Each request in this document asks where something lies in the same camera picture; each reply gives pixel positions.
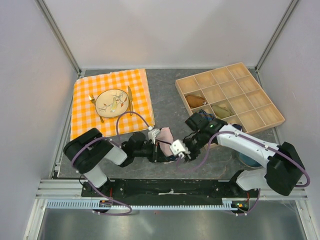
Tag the brown rolled cloth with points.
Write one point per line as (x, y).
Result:
(195, 101)

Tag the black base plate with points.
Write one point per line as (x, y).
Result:
(173, 192)

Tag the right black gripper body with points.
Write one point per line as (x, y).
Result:
(194, 144)

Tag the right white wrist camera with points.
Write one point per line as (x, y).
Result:
(178, 148)

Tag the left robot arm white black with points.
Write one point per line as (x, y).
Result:
(86, 151)

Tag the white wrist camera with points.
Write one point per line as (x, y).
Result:
(153, 133)
(178, 148)

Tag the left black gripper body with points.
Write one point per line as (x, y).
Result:
(150, 151)

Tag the white slotted cable duct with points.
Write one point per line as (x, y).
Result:
(97, 204)

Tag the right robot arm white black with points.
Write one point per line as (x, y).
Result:
(281, 168)

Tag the gold fork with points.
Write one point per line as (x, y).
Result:
(93, 101)

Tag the orange white checkered cloth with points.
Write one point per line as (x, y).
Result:
(84, 116)

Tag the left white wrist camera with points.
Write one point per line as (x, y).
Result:
(153, 133)

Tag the wooden compartment tray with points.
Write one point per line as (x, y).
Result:
(234, 87)

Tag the gold knife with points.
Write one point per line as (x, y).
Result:
(130, 97)

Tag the beige floral plate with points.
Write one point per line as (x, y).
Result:
(112, 103)

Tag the striped rolled sock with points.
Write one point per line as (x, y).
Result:
(205, 115)

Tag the pink underwear navy trim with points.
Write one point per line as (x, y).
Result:
(165, 139)

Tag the navy rolled cloth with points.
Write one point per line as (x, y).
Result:
(237, 126)

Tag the blue ceramic bowl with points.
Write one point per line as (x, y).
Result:
(248, 161)

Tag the olive rolled cloth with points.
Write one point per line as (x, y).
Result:
(221, 112)

